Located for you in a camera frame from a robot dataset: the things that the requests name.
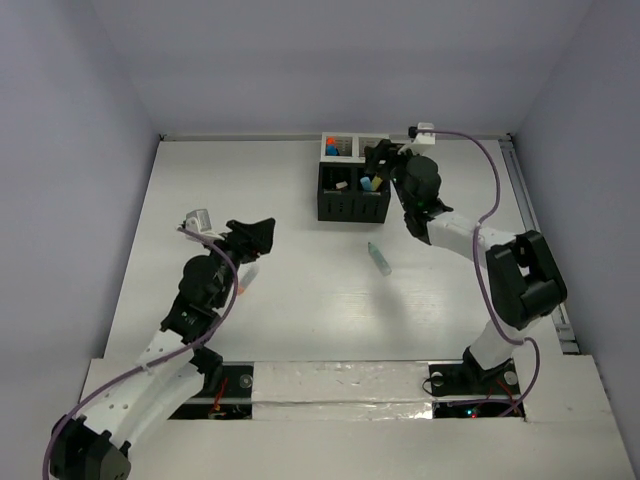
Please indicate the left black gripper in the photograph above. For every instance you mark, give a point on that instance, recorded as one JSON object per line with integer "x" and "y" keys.
{"x": 239, "y": 238}

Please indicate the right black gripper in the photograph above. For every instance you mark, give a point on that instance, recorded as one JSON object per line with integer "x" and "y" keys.
{"x": 385, "y": 150}

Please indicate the yellow highlighter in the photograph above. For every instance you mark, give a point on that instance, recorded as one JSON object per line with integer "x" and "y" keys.
{"x": 376, "y": 182}

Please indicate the light blue highlighter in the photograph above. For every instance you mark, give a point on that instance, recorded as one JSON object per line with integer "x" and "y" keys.
{"x": 366, "y": 184}

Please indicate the orange cap black highlighter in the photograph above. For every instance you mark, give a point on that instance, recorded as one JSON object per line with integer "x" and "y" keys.
{"x": 328, "y": 147}

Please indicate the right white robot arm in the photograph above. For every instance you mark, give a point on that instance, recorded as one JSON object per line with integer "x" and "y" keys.
{"x": 518, "y": 277}

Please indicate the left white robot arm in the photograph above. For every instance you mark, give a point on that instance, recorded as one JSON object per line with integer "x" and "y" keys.
{"x": 97, "y": 437}

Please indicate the white slotted container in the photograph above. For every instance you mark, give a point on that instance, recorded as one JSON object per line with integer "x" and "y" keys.
{"x": 351, "y": 145}

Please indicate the black slotted container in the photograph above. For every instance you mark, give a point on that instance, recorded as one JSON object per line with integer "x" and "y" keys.
{"x": 353, "y": 204}

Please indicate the green grey highlighter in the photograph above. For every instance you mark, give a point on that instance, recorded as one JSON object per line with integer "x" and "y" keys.
{"x": 379, "y": 260}

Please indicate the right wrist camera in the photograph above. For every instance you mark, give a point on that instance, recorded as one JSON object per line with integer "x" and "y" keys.
{"x": 422, "y": 135}

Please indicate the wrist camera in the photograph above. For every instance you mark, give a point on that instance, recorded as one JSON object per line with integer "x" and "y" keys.
{"x": 197, "y": 221}
{"x": 422, "y": 135}

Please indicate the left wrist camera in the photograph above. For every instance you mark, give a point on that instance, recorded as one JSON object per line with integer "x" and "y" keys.
{"x": 197, "y": 221}

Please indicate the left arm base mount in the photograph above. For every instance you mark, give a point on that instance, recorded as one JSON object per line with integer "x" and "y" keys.
{"x": 226, "y": 392}

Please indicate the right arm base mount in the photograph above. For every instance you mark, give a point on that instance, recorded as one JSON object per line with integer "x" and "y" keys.
{"x": 462, "y": 390}

